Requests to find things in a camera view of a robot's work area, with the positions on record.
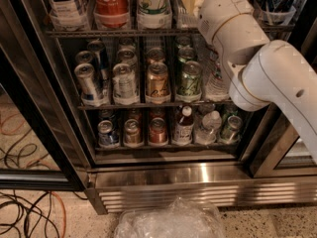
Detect stainless steel display fridge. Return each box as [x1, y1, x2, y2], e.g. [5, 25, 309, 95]
[0, 0, 317, 215]

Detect blue silver can bottom shelf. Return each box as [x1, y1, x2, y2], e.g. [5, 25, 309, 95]
[97, 120, 119, 147]

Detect clear water bottle shelf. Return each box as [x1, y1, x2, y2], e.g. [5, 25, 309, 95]
[206, 51, 229, 101]
[194, 110, 222, 145]

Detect green can shelf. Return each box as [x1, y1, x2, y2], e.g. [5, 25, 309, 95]
[177, 60, 201, 96]
[220, 115, 243, 144]

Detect black floor cables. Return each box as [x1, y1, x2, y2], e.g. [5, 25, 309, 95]
[0, 190, 88, 238]

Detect clear water bottle middle shelf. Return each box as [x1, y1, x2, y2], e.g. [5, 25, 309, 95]
[206, 51, 229, 101]

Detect clear plastic bag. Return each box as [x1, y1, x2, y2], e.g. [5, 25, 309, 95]
[114, 197, 226, 238]

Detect red coca-cola can top shelf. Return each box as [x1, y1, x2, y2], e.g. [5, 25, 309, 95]
[96, 0, 129, 29]

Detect front silver redbull can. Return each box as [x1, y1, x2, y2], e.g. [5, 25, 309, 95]
[74, 63, 103, 101]

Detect rear blue redbull can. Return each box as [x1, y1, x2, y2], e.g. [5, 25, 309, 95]
[87, 40, 109, 80]

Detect red juice bottle white cap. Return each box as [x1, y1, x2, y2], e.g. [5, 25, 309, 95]
[173, 106, 194, 146]

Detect orange floor cable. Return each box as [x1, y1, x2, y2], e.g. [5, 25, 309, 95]
[49, 191, 67, 238]

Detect green can bottom shelf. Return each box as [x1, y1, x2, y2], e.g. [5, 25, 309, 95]
[220, 115, 243, 144]

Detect copper can bottom shelf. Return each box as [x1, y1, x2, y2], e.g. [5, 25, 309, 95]
[149, 118, 167, 144]

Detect gold can shelf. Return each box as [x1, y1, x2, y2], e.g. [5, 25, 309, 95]
[124, 119, 142, 144]
[147, 62, 169, 97]

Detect green can middle shelf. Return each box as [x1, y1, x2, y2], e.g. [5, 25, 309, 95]
[177, 60, 201, 96]

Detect gold can middle shelf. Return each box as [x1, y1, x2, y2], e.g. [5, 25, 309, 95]
[147, 62, 169, 97]

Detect open glass fridge door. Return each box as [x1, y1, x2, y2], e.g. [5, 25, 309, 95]
[0, 50, 83, 191]

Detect clear water bottle bottom shelf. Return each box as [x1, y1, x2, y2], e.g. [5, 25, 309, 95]
[194, 110, 222, 145]

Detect gold can bottom shelf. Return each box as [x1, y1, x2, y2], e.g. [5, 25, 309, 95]
[124, 119, 142, 144]

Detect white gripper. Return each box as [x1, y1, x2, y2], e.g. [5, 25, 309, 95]
[181, 0, 254, 45]

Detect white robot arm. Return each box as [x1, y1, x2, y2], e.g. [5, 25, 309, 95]
[181, 0, 317, 160]

